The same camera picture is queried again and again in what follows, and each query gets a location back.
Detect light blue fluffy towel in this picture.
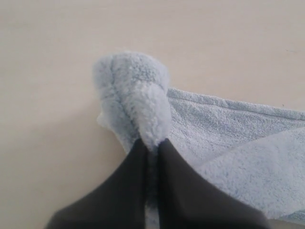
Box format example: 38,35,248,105
92,52,305,225

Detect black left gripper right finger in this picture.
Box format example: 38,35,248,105
158,139,268,229

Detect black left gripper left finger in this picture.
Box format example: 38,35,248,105
46,139,147,229

